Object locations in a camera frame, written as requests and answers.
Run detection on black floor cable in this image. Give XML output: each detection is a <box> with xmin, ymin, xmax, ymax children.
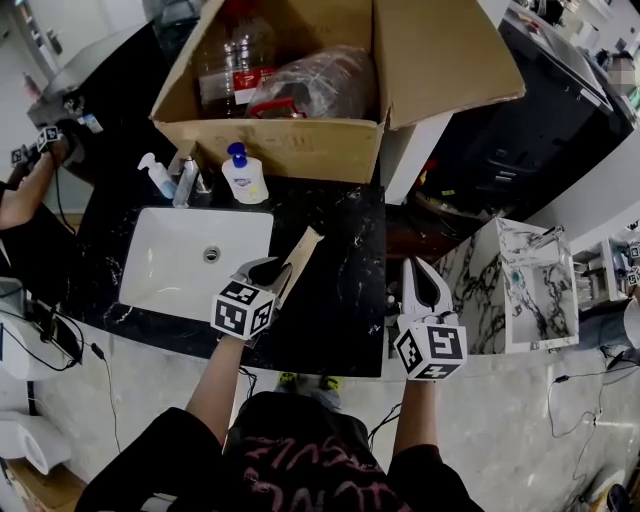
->
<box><xmin>367</xmin><ymin>402</ymin><xmax>404</xmax><ymax>447</ymax></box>
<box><xmin>546</xmin><ymin>349</ymin><xmax>640</xmax><ymax>442</ymax></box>
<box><xmin>239</xmin><ymin>367</ymin><xmax>259</xmax><ymax>402</ymax></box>

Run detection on chrome faucet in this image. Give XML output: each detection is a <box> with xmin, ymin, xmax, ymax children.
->
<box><xmin>519</xmin><ymin>225</ymin><xmax>567</xmax><ymax>252</ymax></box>
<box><xmin>168</xmin><ymin>154</ymin><xmax>215</xmax><ymax>209</ymax></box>

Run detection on clear plastic bag red handle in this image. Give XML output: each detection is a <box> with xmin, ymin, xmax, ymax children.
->
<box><xmin>244</xmin><ymin>45</ymin><xmax>380</xmax><ymax>122</ymax></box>

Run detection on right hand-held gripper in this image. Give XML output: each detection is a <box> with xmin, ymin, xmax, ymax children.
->
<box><xmin>393</xmin><ymin>257</ymin><xmax>469</xmax><ymax>381</ymax></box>

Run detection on white sink table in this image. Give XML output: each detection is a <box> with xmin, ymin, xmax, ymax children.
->
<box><xmin>572</xmin><ymin>238</ymin><xmax>632</xmax><ymax>304</ymax></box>

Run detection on white marble sink cabinet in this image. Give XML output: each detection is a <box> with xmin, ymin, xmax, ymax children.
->
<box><xmin>433</xmin><ymin>216</ymin><xmax>581</xmax><ymax>356</ymax></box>

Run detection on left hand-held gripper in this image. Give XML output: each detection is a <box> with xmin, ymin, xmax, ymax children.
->
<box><xmin>210</xmin><ymin>257</ymin><xmax>296</xmax><ymax>342</ymax></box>

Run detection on large cardboard box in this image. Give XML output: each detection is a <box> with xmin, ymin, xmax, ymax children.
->
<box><xmin>149</xmin><ymin>0</ymin><xmax>527</xmax><ymax>187</ymax></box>

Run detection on person's right forearm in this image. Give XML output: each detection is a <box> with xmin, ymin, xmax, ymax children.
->
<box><xmin>391</xmin><ymin>378</ymin><xmax>442</xmax><ymax>462</ymax></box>

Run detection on black marble vanity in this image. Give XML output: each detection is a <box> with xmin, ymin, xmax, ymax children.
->
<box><xmin>74</xmin><ymin>174</ymin><xmax>388</xmax><ymax>379</ymax></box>

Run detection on person's left green shoe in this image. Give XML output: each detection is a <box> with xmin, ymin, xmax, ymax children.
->
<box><xmin>276</xmin><ymin>370</ymin><xmax>302</xmax><ymax>396</ymax></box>

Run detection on white sink basin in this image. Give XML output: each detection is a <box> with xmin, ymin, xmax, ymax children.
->
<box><xmin>118</xmin><ymin>207</ymin><xmax>276</xmax><ymax>324</ymax></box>

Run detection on white soap bottle blue pump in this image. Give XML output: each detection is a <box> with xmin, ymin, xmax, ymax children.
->
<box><xmin>221</xmin><ymin>142</ymin><xmax>270</xmax><ymax>206</ymax></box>

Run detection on person's black printed shirt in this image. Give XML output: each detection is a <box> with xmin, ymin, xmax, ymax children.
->
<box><xmin>77</xmin><ymin>389</ymin><xmax>485</xmax><ymax>512</ymax></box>

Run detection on black washing machine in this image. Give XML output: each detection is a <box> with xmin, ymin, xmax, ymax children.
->
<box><xmin>27</xmin><ymin>22</ymin><xmax>174</xmax><ymax>201</ymax></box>

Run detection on small white pump bottle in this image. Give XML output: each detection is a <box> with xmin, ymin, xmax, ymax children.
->
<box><xmin>137</xmin><ymin>152</ymin><xmax>177</xmax><ymax>200</ymax></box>

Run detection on clear plastic bottle red label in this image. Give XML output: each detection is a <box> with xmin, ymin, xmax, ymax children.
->
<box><xmin>197</xmin><ymin>12</ymin><xmax>280</xmax><ymax>120</ymax></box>

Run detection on black cabinet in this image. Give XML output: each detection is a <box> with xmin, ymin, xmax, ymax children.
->
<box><xmin>424</xmin><ymin>7</ymin><xmax>636</xmax><ymax>222</ymax></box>

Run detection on white rounded appliance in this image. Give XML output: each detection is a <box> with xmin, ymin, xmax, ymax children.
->
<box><xmin>0</xmin><ymin>409</ymin><xmax>74</xmax><ymax>477</ymax></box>

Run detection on person's left forearm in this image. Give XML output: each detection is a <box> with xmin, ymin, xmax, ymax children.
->
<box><xmin>185</xmin><ymin>334</ymin><xmax>247</xmax><ymax>447</ymax></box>

